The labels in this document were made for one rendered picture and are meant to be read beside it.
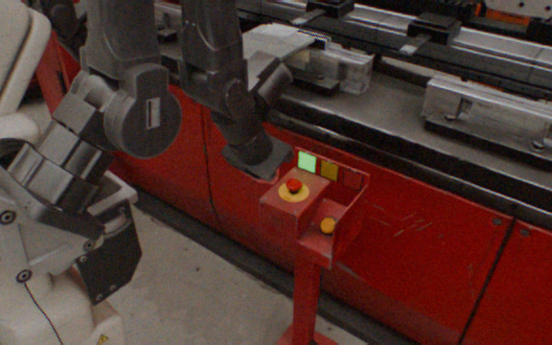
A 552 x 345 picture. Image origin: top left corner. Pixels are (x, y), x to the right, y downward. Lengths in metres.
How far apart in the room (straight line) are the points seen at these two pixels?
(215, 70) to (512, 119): 0.80
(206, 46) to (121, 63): 0.11
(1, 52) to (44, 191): 0.17
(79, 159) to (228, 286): 1.47
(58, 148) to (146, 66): 0.12
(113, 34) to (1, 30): 0.15
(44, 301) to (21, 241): 0.31
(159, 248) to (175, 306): 0.32
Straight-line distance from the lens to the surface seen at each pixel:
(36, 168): 0.48
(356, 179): 1.09
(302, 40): 1.31
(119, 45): 0.47
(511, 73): 1.44
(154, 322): 1.85
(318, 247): 1.08
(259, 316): 1.81
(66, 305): 0.80
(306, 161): 1.14
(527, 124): 1.19
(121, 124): 0.47
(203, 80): 0.58
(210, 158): 1.65
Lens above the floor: 1.49
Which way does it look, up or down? 38 degrees down
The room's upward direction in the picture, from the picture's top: straight up
